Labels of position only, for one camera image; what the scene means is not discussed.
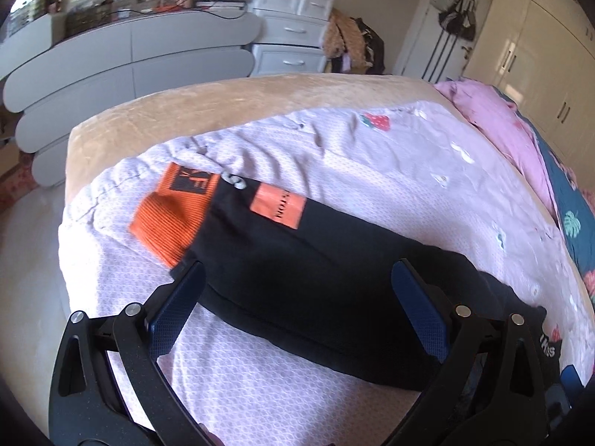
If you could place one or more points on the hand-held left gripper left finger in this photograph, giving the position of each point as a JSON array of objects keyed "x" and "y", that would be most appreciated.
[{"x": 171, "y": 321}]

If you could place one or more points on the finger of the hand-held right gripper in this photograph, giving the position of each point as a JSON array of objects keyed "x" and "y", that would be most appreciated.
[{"x": 571, "y": 378}]

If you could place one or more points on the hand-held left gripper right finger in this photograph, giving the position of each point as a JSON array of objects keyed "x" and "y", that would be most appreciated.
[{"x": 425, "y": 317}]

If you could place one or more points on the black pants with orange cuff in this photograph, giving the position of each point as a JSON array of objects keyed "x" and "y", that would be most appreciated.
[{"x": 297, "y": 278}]

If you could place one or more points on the blue floral quilt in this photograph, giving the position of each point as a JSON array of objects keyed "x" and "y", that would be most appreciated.
[{"x": 574, "y": 223}]

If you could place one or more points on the purple strawberry print blanket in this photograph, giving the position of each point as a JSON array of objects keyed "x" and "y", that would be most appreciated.
[{"x": 353, "y": 162}]

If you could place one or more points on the red patterned rug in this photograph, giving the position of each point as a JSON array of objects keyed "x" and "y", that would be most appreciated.
[{"x": 16, "y": 183}]

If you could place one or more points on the pink duvet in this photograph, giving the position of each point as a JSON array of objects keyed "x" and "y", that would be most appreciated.
[{"x": 502, "y": 121}]

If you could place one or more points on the beige bed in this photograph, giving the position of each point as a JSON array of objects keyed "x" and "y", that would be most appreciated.
[{"x": 223, "y": 102}]

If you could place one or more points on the grey curved dresser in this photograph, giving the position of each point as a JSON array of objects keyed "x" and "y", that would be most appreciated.
[{"x": 139, "y": 60}]

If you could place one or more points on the dark garment pile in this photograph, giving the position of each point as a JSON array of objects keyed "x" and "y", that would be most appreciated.
[{"x": 372, "y": 46}]

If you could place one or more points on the white door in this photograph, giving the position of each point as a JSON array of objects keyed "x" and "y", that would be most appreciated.
[{"x": 418, "y": 32}]

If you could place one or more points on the brown fuzzy garment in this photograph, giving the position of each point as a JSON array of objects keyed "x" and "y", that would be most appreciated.
[{"x": 341, "y": 37}]

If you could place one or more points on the cream wardrobe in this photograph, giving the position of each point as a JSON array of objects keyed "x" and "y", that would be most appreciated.
[{"x": 544, "y": 46}]

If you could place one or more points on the dark hanging bags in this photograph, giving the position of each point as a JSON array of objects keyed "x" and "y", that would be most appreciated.
[{"x": 458, "y": 16}]

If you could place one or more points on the wicker basket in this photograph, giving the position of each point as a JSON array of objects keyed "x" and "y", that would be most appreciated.
[{"x": 88, "y": 16}]

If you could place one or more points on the white plastic drawer cabinet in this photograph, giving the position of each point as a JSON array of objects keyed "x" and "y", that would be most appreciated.
[{"x": 288, "y": 23}]

